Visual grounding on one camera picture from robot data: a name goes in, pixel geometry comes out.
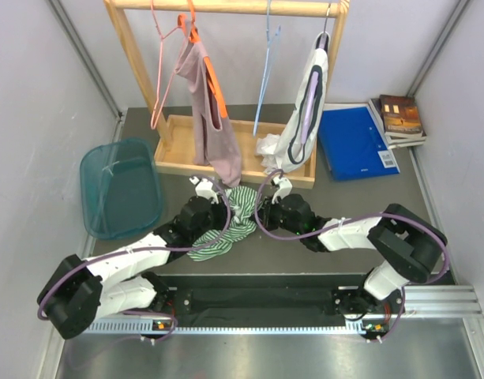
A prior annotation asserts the teal plastic basket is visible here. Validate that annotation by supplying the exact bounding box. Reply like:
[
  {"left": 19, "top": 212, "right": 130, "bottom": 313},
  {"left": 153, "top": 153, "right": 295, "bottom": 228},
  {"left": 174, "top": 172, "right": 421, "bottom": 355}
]
[{"left": 80, "top": 138, "right": 164, "bottom": 240}]

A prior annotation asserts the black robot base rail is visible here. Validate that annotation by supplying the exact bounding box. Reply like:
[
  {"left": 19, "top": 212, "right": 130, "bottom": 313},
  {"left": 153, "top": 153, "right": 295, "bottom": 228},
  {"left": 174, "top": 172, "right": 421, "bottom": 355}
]
[{"left": 150, "top": 274, "right": 385, "bottom": 328}]

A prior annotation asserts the lilac hanger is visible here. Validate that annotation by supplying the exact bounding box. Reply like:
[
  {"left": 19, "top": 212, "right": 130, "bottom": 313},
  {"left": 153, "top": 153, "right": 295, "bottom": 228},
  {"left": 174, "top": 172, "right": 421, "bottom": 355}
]
[{"left": 300, "top": 2, "right": 332, "bottom": 144}]

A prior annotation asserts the white navy-trimmed tank top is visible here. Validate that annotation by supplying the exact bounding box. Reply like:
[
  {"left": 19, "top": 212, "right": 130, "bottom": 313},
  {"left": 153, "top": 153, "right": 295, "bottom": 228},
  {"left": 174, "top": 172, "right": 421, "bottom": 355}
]
[{"left": 255, "top": 32, "right": 330, "bottom": 174}]

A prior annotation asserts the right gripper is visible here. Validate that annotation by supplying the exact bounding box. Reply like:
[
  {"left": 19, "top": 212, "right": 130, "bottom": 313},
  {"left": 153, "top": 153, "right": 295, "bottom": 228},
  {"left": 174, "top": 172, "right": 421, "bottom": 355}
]
[{"left": 250, "top": 195, "right": 304, "bottom": 236}]

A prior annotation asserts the pink wire hanger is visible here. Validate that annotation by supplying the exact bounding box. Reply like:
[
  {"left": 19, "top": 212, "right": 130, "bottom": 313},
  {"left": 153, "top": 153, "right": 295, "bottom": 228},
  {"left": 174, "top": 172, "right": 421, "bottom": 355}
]
[{"left": 149, "top": 0, "right": 187, "bottom": 129}]

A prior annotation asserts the wooden clothes rack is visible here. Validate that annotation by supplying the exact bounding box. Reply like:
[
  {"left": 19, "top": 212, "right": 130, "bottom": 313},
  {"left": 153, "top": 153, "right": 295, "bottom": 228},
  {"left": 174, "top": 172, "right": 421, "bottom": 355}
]
[{"left": 103, "top": 1, "right": 350, "bottom": 189}]

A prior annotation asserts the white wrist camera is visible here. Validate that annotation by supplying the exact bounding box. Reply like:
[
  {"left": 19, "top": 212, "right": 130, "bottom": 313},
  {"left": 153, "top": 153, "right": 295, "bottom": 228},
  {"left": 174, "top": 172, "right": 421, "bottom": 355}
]
[
  {"left": 271, "top": 176, "right": 293, "bottom": 204},
  {"left": 189, "top": 175, "right": 223, "bottom": 205}
]

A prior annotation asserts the blue folder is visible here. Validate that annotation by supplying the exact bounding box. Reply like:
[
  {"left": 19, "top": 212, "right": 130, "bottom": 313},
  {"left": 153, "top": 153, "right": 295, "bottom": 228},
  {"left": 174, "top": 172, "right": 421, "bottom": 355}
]
[{"left": 318, "top": 106, "right": 400, "bottom": 181}]

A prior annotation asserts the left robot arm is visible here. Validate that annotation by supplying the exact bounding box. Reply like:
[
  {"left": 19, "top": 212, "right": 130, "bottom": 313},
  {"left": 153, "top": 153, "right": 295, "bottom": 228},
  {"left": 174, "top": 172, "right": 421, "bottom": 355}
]
[{"left": 37, "top": 196, "right": 234, "bottom": 340}]

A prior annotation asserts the green white striped tank top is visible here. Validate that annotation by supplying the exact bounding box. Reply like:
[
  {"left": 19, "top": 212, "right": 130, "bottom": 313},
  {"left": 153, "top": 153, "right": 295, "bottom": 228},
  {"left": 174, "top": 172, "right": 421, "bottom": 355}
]
[{"left": 187, "top": 186, "right": 257, "bottom": 261}]

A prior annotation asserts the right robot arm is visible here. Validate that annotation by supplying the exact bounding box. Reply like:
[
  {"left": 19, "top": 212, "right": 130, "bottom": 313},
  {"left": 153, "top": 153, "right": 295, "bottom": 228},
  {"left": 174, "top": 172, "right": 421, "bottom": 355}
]
[{"left": 253, "top": 194, "right": 448, "bottom": 313}]

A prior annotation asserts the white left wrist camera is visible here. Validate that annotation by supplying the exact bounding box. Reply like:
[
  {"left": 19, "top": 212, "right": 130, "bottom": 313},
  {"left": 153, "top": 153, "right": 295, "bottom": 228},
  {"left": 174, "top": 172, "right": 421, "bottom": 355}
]
[{"left": 189, "top": 175, "right": 223, "bottom": 205}]

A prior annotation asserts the stack of books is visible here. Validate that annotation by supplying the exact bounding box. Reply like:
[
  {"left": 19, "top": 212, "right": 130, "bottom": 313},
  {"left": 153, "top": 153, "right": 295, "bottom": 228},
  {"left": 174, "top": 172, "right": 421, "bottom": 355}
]
[{"left": 368, "top": 95, "right": 427, "bottom": 149}]

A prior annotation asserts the orange hanger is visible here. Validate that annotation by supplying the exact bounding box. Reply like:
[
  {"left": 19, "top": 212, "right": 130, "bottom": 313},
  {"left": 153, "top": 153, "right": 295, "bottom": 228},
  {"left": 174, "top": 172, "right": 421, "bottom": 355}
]
[{"left": 177, "top": 0, "right": 228, "bottom": 118}]

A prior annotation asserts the mauve tank top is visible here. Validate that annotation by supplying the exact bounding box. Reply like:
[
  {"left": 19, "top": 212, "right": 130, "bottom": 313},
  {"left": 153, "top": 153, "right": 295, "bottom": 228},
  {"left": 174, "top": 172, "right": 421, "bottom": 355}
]
[{"left": 175, "top": 42, "right": 242, "bottom": 187}]

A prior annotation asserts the light blue wire hanger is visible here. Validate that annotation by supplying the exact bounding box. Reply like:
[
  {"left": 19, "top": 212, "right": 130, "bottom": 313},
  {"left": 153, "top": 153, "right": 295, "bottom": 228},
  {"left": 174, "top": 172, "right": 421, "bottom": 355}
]
[{"left": 253, "top": 0, "right": 281, "bottom": 137}]

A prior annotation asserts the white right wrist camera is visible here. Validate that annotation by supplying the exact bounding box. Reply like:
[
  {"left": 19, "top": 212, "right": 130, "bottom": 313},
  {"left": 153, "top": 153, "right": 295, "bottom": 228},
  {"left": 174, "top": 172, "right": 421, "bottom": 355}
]
[{"left": 271, "top": 176, "right": 293, "bottom": 204}]

